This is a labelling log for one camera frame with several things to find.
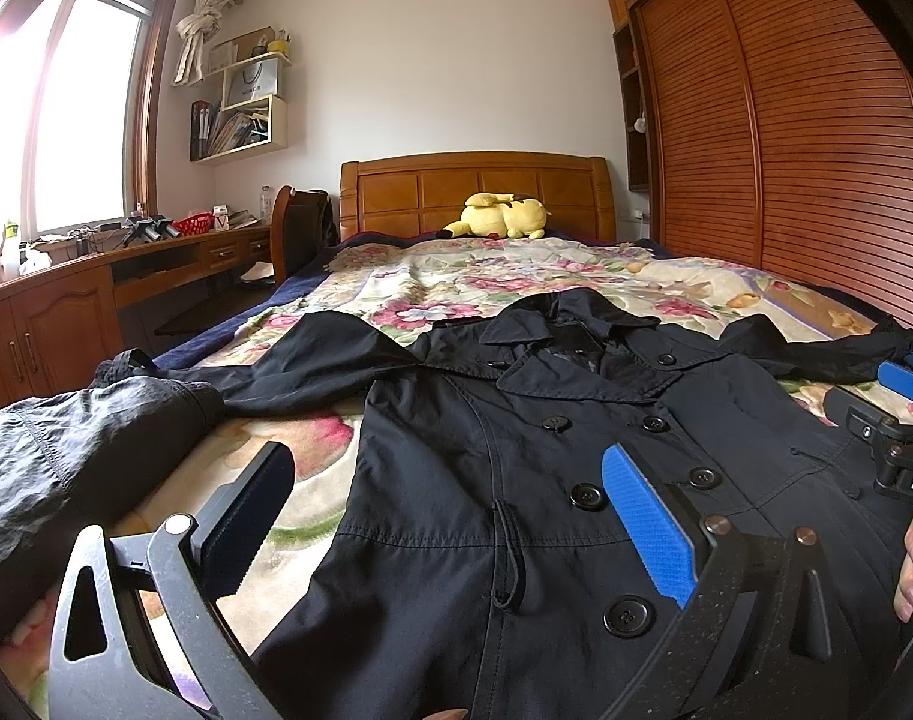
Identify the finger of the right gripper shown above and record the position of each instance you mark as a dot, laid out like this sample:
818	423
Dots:
897	378

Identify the tied white curtain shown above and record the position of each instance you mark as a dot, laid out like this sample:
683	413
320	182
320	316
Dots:
195	29

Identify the black trench coat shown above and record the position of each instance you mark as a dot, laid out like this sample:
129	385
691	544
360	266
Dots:
479	565

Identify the red basket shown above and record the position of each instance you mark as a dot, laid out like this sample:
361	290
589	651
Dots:
194	225

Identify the floral bed blanket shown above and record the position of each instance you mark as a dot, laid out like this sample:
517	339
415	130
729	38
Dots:
470	569

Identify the wooden bed headboard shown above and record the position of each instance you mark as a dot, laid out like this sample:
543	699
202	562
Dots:
407	196

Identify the navy bed sheet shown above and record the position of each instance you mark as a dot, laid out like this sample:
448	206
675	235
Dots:
224	329

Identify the wooden desk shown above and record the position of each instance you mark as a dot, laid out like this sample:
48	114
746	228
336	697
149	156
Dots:
58	324

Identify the white wall shelf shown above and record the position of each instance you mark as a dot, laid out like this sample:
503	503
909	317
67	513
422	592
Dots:
245	112

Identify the dark grey folded garment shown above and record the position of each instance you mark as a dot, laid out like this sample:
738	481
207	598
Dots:
85	457

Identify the yellow plush toy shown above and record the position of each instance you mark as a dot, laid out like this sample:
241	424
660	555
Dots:
500	216

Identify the wooden louvered wardrobe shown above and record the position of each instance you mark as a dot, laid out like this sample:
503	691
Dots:
773	133

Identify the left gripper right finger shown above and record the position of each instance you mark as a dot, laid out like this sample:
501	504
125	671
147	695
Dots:
758	631

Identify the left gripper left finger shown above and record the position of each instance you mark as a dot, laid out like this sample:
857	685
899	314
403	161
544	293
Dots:
137	633

